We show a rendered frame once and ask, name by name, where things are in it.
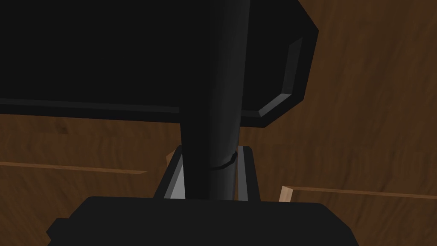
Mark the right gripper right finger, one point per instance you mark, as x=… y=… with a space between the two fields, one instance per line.
x=246 y=177

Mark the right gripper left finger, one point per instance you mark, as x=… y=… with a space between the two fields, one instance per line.
x=174 y=186

